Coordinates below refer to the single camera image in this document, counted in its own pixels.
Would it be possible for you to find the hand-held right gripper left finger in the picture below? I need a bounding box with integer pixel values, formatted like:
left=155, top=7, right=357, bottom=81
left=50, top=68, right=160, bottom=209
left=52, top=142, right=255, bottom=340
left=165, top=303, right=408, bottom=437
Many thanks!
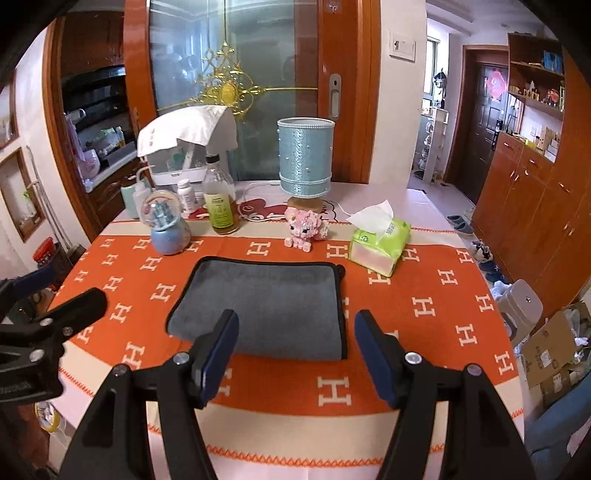
left=60, top=309, right=241, bottom=480

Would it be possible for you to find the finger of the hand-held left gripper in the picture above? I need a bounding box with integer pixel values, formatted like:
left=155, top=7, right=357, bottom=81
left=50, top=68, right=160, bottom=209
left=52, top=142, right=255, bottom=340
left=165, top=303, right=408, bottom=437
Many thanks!
left=0, top=287, right=108, bottom=365
left=0, top=267, right=58, bottom=320

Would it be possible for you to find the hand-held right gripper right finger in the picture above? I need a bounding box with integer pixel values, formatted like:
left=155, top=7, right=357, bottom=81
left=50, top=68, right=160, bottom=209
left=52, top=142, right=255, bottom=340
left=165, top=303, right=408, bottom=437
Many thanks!
left=354, top=309, right=532, bottom=480

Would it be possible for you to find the grey towel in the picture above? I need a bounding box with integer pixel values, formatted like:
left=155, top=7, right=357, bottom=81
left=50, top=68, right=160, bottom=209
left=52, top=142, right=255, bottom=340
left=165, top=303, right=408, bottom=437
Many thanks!
left=166, top=256, right=348, bottom=361

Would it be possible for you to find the yellow tape roll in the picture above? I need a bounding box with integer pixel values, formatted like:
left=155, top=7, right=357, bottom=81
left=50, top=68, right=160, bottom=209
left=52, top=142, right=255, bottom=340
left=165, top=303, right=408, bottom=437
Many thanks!
left=36, top=401, right=61, bottom=433

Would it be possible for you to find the orange patterned tablecloth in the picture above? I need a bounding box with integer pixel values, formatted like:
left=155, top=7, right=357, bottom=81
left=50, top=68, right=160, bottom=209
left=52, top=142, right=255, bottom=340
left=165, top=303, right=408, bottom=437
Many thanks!
left=48, top=220, right=526, bottom=468

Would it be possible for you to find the green tissue pack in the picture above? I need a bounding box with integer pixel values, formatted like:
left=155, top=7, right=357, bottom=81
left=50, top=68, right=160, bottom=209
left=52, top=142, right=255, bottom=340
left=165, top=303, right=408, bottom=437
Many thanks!
left=347, top=200, right=412, bottom=278

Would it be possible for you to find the blue snow globe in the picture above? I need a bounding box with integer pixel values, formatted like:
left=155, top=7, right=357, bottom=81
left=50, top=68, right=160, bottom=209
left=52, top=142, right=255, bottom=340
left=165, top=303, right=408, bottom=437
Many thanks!
left=141, top=189, right=191, bottom=256

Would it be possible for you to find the pink pig block toy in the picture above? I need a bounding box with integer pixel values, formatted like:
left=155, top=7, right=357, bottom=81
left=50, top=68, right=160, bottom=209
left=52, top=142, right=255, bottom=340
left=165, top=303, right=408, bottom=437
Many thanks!
left=283, top=206, right=330, bottom=253

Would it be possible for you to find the glass bottle yellow liquid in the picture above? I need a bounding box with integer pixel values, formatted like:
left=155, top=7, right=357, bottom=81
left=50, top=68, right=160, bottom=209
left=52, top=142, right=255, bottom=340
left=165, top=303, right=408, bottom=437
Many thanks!
left=202, top=154, right=241, bottom=236

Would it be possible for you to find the white printed tablecloth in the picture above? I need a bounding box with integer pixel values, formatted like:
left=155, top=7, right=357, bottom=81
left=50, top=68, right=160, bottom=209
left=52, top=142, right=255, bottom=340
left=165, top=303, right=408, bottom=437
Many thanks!
left=108, top=179, right=465, bottom=234

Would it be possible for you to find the white pill bottle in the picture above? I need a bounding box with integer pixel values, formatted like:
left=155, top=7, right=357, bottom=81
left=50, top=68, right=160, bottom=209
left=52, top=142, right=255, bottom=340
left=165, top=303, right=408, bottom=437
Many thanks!
left=177, top=179, right=199, bottom=216

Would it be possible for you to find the grey plastic stool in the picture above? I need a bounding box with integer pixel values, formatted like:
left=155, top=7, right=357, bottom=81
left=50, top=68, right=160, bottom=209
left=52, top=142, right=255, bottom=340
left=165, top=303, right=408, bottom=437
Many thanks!
left=500, top=279, right=544, bottom=343

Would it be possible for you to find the cardboard box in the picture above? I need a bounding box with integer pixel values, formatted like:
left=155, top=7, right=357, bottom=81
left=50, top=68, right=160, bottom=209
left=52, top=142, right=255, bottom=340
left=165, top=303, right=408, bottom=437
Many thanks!
left=519, top=300, right=591, bottom=408

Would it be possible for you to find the white plastic storage box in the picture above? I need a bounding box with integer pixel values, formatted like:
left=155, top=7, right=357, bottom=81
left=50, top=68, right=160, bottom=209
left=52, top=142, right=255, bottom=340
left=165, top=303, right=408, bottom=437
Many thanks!
left=140, top=137, right=218, bottom=191

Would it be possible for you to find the blue chair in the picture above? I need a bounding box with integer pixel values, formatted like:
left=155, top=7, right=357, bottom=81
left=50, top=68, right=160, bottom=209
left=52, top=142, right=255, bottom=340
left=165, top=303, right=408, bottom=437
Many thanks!
left=524, top=382, right=591, bottom=469

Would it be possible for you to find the blue table lamp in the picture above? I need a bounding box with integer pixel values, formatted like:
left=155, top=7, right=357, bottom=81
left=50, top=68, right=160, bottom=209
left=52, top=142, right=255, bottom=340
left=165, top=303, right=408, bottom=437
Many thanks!
left=277, top=117, right=334, bottom=211

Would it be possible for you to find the white cloth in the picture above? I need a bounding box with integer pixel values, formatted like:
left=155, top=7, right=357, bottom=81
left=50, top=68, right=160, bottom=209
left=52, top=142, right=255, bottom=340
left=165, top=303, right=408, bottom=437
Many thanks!
left=137, top=104, right=239, bottom=160

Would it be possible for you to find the white hallway rack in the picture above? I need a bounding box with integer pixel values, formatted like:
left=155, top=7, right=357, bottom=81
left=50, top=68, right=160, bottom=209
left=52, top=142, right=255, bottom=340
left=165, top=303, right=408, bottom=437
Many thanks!
left=417, top=108, right=450, bottom=184

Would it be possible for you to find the wooden cabinet with shelves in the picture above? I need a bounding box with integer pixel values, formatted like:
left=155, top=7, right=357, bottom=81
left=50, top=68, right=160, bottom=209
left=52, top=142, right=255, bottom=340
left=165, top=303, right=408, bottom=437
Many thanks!
left=471, top=31, right=591, bottom=320

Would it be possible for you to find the dark entrance door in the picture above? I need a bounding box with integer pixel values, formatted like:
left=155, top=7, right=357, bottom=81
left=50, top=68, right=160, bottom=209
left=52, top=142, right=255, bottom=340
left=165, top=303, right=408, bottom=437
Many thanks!
left=462, top=45, right=509, bottom=205

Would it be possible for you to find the wooden sliding glass door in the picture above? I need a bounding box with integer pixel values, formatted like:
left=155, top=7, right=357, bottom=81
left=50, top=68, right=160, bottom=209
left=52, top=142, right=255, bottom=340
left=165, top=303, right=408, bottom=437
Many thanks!
left=123, top=0, right=382, bottom=184

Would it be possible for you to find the wooden wall frame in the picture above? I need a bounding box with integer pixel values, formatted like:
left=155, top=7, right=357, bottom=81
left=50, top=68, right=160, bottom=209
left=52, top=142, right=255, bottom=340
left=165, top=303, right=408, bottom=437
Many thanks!
left=0, top=147, right=47, bottom=244

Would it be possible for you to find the silver door handle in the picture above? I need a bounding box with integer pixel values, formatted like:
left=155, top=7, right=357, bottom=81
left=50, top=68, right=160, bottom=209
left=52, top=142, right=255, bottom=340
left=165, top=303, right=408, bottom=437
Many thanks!
left=329, top=74, right=343, bottom=119

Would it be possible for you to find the white wall switch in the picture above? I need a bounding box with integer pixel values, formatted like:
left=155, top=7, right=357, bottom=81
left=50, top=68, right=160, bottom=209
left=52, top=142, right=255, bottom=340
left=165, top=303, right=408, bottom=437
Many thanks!
left=387, top=30, right=417, bottom=61

